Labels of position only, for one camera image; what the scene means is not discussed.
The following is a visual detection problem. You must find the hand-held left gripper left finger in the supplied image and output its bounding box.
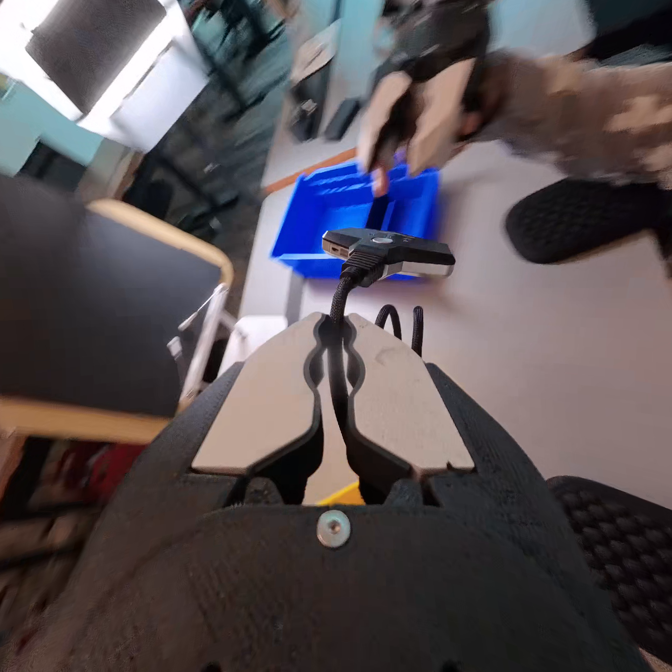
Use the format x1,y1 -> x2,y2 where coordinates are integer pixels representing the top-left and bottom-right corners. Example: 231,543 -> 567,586
190,312 -> 329,505

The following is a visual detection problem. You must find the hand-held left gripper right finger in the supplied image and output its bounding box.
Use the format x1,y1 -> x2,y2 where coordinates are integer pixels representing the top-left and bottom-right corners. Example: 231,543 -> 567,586
340,313 -> 476,504

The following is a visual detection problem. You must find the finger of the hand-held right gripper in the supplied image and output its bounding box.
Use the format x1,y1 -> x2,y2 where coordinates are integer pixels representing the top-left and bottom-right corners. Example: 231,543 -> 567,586
406,57 -> 477,177
358,70 -> 414,174

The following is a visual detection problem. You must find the blue plastic bin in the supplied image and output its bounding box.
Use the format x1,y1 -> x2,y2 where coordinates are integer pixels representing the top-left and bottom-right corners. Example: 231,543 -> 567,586
270,159 -> 443,282

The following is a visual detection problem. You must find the black braided cable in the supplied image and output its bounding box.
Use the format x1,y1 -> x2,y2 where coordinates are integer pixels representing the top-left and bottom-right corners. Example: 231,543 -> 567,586
327,265 -> 425,436

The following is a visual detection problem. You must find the silver adapter hub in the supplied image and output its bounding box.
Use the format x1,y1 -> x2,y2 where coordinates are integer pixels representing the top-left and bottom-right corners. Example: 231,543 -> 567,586
321,229 -> 456,288

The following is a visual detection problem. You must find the person's right forearm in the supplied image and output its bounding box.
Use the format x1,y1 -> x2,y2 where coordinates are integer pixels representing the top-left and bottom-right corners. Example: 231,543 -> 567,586
485,50 -> 672,191

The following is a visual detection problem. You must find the dark grey panel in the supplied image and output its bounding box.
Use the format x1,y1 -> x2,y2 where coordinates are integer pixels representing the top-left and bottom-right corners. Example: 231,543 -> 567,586
25,0 -> 168,115

